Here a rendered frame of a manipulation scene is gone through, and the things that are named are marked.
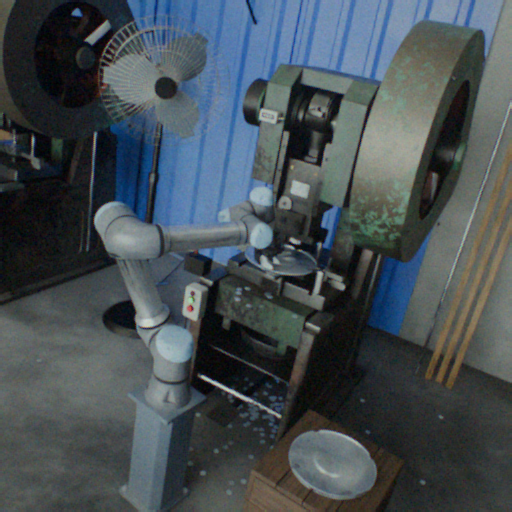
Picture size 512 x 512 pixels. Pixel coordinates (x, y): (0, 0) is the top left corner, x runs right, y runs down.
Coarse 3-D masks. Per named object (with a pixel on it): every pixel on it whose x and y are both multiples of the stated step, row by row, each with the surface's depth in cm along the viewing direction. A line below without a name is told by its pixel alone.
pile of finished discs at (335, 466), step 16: (320, 432) 188; (304, 448) 179; (320, 448) 180; (336, 448) 181; (352, 448) 183; (304, 464) 172; (320, 464) 172; (336, 464) 174; (352, 464) 176; (368, 464) 177; (304, 480) 165; (320, 480) 167; (336, 480) 168; (352, 480) 169; (368, 480) 170; (336, 496) 162; (352, 496) 164
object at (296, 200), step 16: (304, 160) 207; (320, 160) 207; (288, 176) 209; (304, 176) 205; (288, 192) 210; (304, 192) 207; (288, 208) 211; (304, 208) 209; (288, 224) 211; (304, 224) 210; (320, 224) 220
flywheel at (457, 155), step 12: (468, 84) 200; (456, 96) 201; (456, 108) 205; (456, 120) 208; (444, 132) 182; (456, 132) 182; (444, 144) 179; (456, 144) 179; (432, 156) 182; (444, 156) 180; (456, 156) 180; (432, 168) 185; (444, 168) 182; (456, 168) 183; (432, 180) 200; (432, 192) 207; (420, 204) 211; (420, 216) 208
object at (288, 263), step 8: (248, 248) 218; (288, 248) 227; (248, 256) 211; (280, 256) 215; (288, 256) 217; (296, 256) 220; (304, 256) 222; (256, 264) 204; (272, 264) 208; (280, 264) 209; (288, 264) 210; (296, 264) 212; (304, 264) 214; (312, 264) 215; (280, 272) 202; (288, 272) 204; (296, 272) 205; (304, 272) 207
